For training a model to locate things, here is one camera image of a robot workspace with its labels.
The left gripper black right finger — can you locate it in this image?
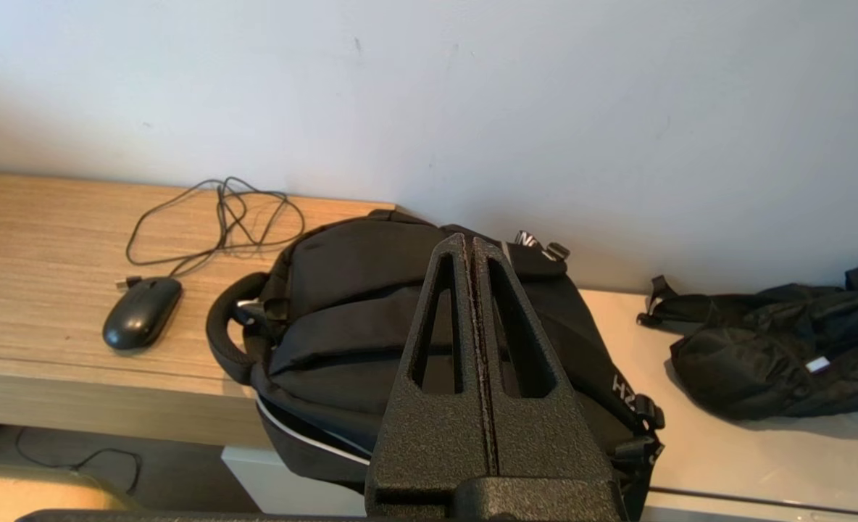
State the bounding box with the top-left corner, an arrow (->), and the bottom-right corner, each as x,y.
472,236 -> 622,508

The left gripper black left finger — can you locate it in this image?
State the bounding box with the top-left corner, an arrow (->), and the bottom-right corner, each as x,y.
366,233 -> 491,517

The black backpack with grey stripes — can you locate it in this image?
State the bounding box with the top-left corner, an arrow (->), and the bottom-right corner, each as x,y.
207,209 -> 666,522

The crumpled black fabric bag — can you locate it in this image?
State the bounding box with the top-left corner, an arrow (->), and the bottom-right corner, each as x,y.
636,255 -> 858,423

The black computer mouse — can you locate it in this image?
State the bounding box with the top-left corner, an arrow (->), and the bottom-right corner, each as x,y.
102,276 -> 183,352

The beige upholstered seat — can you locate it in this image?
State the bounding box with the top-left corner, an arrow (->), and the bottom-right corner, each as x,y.
0,464 -> 136,522

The wooden desk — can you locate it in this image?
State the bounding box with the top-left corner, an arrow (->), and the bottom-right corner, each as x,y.
0,170 -> 401,449

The black floor cable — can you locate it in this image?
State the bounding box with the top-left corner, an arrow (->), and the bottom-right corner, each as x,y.
14,426 -> 142,496

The thin black mouse cable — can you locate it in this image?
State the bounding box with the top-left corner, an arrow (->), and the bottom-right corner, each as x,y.
115,176 -> 307,291

